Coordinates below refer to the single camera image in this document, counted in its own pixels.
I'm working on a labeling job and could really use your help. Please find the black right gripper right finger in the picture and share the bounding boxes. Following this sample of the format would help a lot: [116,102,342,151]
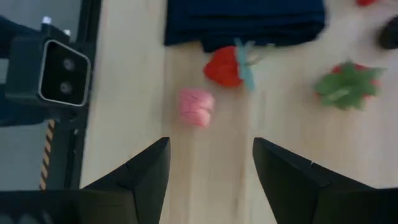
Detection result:
[252,137,398,224]

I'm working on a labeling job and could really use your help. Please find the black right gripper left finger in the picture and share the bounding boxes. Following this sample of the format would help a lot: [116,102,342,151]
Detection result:
[0,136,171,224]

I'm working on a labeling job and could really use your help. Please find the red strawberry teal leaves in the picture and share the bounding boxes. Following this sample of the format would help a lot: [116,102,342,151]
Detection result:
[203,37,262,93]

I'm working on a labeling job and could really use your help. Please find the dark toy blackberry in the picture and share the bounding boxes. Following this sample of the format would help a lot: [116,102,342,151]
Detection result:
[377,15,398,50]

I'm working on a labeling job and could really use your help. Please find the dark navy folded cloth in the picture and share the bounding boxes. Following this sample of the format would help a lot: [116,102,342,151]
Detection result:
[164,0,326,53]

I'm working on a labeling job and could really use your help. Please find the black orange striped cable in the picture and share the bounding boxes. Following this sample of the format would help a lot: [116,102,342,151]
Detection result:
[39,119,56,190]

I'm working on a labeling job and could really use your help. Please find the black depth camera box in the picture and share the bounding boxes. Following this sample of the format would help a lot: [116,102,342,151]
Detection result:
[4,15,92,108]

